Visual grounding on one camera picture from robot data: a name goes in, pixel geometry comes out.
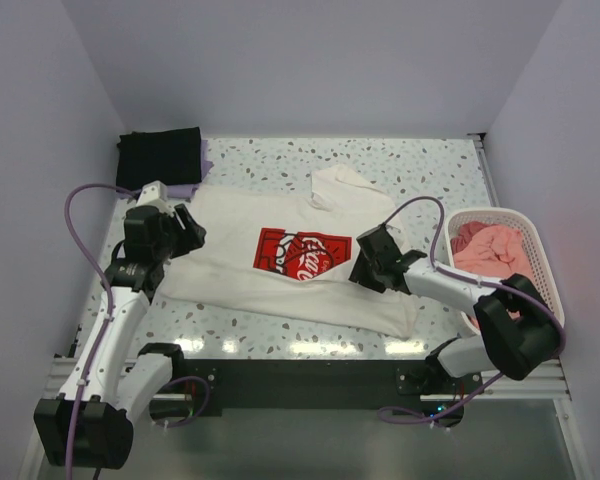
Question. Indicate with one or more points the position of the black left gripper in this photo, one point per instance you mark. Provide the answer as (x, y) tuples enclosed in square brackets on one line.
[(193, 238)]

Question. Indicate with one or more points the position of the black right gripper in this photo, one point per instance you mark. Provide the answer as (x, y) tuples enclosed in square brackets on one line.
[(358, 274)]

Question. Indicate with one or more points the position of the white t shirt red print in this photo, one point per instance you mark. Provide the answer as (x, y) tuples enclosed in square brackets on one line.
[(290, 256)]

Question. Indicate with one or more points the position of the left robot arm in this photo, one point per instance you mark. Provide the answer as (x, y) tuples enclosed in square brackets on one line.
[(90, 422)]

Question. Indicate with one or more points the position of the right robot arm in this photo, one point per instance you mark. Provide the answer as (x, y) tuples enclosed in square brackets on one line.
[(517, 330)]

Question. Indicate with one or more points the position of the folded black t shirt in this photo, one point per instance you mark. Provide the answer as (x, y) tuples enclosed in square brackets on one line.
[(187, 134)]

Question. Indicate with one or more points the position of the pink t shirt in basket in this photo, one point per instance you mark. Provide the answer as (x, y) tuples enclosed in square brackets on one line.
[(490, 250)]

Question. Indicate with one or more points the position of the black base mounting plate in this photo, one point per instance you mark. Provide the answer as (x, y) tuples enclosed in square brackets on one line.
[(309, 385)]

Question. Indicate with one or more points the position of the white plastic laundry basket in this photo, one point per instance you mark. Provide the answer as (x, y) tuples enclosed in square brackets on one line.
[(545, 284)]

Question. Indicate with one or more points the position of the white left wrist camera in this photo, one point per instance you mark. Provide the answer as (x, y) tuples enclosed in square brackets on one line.
[(154, 194)]

